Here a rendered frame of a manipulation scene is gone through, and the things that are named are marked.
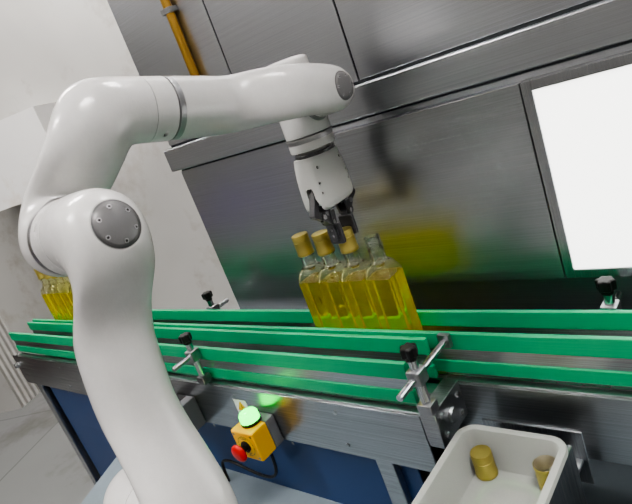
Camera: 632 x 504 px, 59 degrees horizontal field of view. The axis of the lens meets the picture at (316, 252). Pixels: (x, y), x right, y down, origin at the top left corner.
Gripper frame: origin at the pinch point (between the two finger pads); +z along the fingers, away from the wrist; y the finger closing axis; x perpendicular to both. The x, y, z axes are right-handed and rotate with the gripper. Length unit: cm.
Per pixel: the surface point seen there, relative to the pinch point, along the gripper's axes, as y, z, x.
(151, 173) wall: -146, -6, -269
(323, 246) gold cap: 1.4, 2.6, -4.8
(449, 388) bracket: 8.6, 27.8, 17.8
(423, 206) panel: -12.1, 1.9, 10.7
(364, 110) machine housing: -12.9, -18.4, 4.0
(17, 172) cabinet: -87, -37, -321
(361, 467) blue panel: 13.3, 45.9, -4.9
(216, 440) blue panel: 13, 49, -53
